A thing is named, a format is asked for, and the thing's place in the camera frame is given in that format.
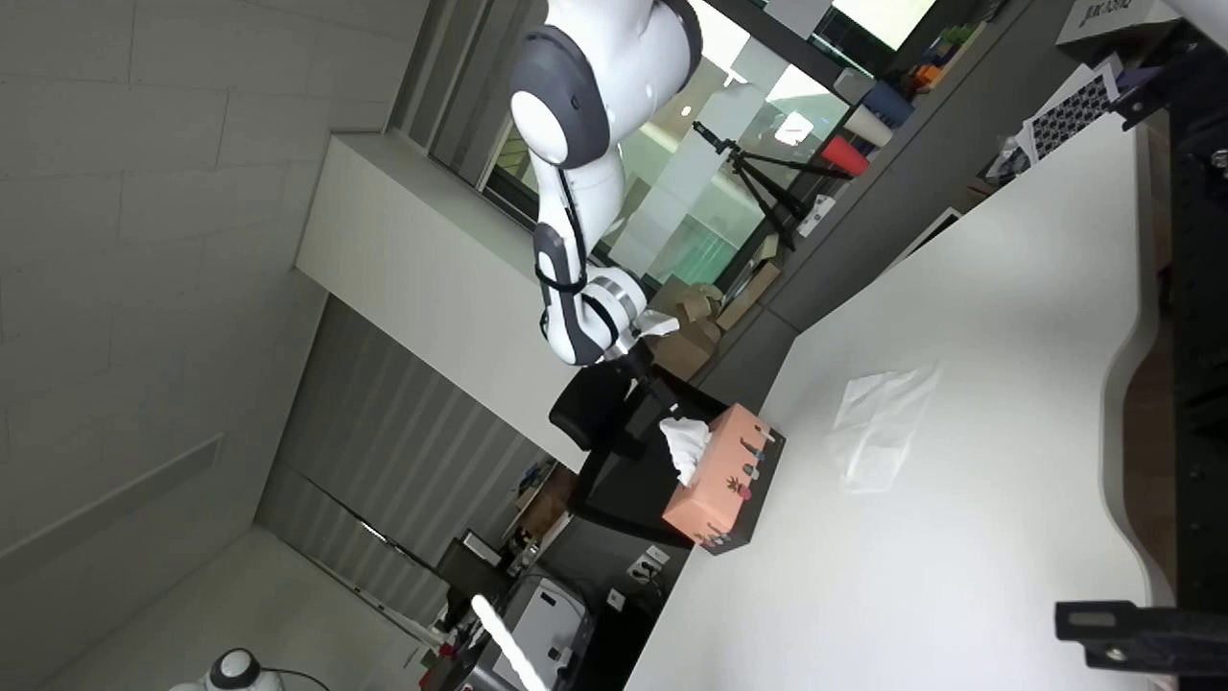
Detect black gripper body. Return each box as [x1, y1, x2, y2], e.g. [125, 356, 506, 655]
[605, 334, 669, 399]

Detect orange tissue box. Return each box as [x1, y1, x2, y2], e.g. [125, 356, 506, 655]
[661, 399, 787, 557]

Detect white perforated box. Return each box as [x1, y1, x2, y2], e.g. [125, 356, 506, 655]
[1014, 62, 1124, 166]

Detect white printed box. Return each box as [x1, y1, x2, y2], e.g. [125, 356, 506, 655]
[1053, 0, 1187, 67]

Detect brown cardboard boxes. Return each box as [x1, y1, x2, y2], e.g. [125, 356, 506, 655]
[643, 260, 783, 381]

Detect black office chair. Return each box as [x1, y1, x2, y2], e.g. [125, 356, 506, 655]
[545, 362, 693, 550]

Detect black cabinet with stickers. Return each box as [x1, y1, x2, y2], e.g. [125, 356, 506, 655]
[533, 511, 701, 691]

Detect grey office machine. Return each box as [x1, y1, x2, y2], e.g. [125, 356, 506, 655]
[503, 572, 592, 691]

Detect white slanted bar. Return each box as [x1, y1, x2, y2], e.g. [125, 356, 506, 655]
[465, 591, 552, 691]

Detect dark grey partition panel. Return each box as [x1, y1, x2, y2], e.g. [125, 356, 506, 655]
[693, 0, 1090, 416]

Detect red container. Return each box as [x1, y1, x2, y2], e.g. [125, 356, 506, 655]
[818, 129, 873, 179]

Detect round white black device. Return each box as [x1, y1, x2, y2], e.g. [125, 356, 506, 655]
[169, 644, 279, 691]

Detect black camera tripod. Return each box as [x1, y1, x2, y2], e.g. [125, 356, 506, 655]
[688, 117, 857, 255]

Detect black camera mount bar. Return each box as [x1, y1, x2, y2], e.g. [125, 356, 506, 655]
[1053, 594, 1228, 682]

